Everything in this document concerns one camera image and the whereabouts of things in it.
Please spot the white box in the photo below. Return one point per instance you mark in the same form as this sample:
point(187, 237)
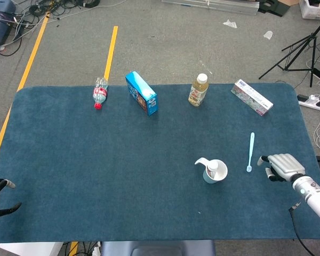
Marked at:
point(29, 249)

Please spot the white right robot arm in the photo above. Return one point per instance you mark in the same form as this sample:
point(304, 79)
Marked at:
point(314, 194)

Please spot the black foam tray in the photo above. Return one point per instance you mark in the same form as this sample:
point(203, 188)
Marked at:
point(273, 8)

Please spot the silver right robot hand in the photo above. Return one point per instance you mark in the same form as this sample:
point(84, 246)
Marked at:
point(285, 165)

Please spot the crumpled white paper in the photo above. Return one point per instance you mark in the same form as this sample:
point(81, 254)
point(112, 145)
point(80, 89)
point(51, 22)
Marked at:
point(230, 24)
point(268, 34)

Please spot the yellow tea bottle white cap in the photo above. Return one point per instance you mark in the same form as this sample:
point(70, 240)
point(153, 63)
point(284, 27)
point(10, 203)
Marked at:
point(198, 93)

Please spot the white toothpaste tube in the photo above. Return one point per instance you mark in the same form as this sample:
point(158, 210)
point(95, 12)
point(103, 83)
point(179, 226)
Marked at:
point(212, 166)

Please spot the blue cookie box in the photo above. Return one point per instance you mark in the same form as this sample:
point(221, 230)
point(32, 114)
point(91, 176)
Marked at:
point(142, 90)

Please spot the white plastic crate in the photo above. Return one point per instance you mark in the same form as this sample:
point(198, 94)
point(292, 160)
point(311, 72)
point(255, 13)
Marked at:
point(313, 10)

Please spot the blue table mat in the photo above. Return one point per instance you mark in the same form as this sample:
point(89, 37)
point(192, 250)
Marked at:
point(96, 160)

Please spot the black tripod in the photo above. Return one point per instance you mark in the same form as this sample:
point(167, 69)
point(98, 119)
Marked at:
point(313, 53)

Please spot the clear bottle red cap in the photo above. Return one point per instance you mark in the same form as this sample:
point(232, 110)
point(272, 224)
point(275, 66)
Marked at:
point(99, 93)

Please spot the long floral carton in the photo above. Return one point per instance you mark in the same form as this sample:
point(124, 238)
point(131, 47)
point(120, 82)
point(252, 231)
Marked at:
point(252, 97)

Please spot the light blue toothbrush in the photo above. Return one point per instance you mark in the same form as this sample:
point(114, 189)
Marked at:
point(250, 152)

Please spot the brown cardboard box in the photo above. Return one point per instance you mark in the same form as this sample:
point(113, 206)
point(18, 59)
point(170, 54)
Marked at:
point(288, 2)

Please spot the white power strip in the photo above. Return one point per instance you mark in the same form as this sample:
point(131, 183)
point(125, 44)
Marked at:
point(312, 102)

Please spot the yellow floor tape strip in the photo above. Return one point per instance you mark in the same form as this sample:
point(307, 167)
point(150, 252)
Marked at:
point(32, 58)
point(110, 53)

